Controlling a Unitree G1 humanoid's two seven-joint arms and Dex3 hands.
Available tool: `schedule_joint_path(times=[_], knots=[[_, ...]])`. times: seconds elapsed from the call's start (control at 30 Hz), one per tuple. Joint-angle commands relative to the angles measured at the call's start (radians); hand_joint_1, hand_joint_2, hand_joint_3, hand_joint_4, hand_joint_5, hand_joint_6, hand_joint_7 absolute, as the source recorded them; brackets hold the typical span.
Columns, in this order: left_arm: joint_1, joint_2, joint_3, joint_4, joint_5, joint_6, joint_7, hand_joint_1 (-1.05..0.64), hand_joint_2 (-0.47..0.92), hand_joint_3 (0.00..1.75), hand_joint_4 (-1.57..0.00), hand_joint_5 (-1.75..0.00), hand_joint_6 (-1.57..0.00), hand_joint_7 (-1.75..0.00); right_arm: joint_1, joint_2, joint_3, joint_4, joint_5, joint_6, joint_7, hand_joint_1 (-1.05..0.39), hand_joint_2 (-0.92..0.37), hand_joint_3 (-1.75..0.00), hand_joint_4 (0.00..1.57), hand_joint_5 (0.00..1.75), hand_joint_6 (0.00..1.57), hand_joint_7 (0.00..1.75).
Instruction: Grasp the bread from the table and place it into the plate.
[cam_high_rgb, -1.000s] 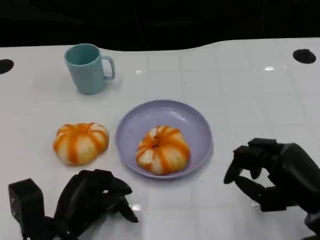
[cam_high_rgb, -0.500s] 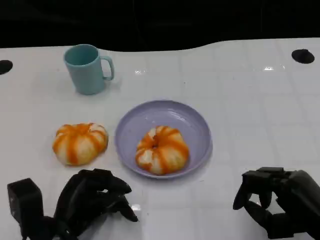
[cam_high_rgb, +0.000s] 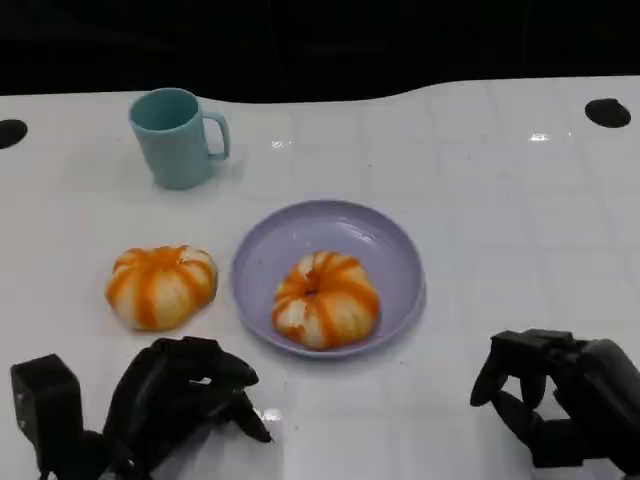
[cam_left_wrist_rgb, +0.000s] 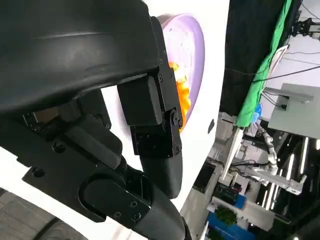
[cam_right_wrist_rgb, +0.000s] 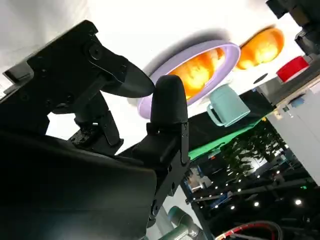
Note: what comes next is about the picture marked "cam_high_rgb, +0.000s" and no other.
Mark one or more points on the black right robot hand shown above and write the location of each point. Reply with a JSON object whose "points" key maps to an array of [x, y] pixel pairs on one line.
{"points": [[595, 395]]}

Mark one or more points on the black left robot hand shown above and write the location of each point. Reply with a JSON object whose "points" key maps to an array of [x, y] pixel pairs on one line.
{"points": [[170, 385]]}

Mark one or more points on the pale green mug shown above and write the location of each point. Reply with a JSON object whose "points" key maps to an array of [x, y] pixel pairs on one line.
{"points": [[172, 150]]}

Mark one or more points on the lilac plate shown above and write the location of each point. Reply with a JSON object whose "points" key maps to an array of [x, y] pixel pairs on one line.
{"points": [[380, 240]]}

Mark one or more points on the black table grommet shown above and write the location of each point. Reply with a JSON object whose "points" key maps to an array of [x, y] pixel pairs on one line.
{"points": [[607, 113], [11, 134]]}

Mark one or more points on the black backdrop cloth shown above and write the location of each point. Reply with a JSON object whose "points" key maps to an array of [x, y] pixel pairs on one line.
{"points": [[320, 40]]}

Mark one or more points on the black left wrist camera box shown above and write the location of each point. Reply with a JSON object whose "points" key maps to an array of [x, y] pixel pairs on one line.
{"points": [[45, 400]]}

